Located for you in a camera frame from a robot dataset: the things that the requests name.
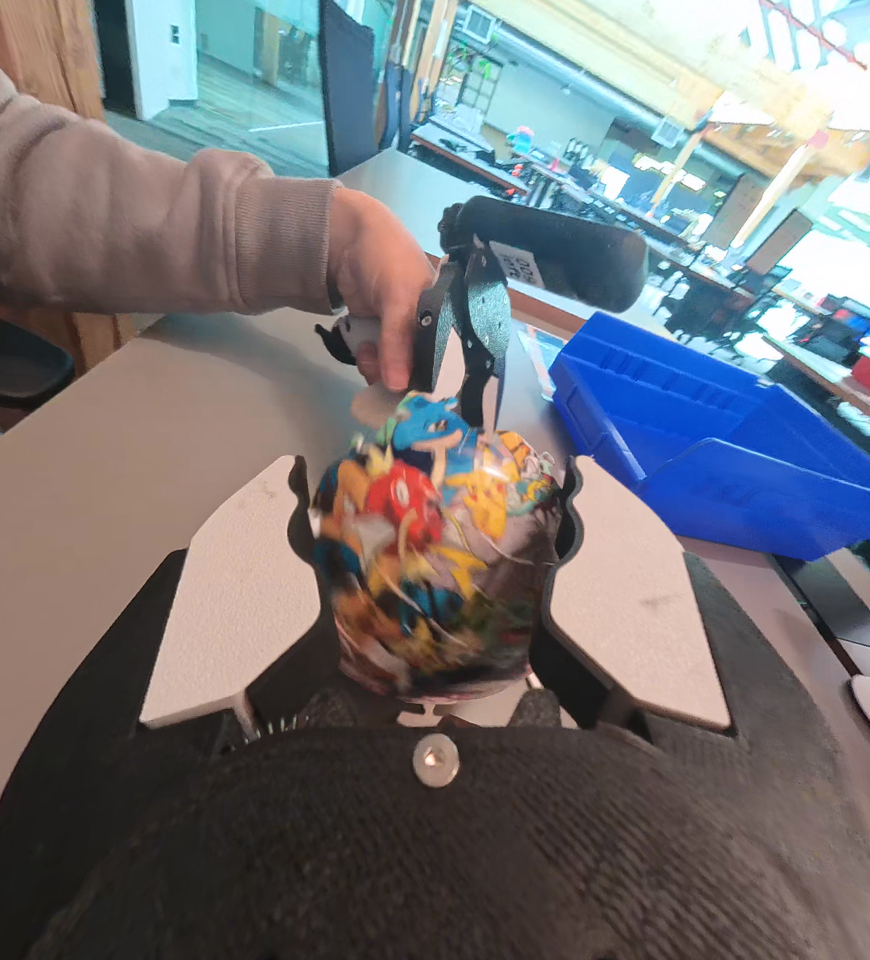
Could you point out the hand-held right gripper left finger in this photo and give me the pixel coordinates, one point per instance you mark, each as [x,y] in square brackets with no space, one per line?
[232,600]

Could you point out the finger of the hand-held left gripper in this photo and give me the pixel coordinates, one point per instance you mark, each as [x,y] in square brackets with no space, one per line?
[484,397]

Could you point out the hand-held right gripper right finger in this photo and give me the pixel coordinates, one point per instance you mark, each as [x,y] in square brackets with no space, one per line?
[630,607]

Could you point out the colourful puzzle ball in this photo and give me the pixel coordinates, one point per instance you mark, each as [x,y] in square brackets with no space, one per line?
[435,555]

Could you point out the person's left hand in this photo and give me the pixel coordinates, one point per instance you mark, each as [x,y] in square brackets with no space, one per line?
[382,277]

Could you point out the row of background work desks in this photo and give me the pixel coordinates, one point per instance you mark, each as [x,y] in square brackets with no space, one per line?
[667,195]

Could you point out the blue plastic bin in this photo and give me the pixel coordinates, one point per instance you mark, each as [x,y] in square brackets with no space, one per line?
[720,442]

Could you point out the dark bar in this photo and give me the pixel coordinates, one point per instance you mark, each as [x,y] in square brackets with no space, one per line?
[840,607]

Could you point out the dark partition panel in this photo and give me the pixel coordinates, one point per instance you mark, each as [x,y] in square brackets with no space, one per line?
[349,82]

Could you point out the dark office chair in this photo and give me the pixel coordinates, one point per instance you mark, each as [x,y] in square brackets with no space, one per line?
[7,360]

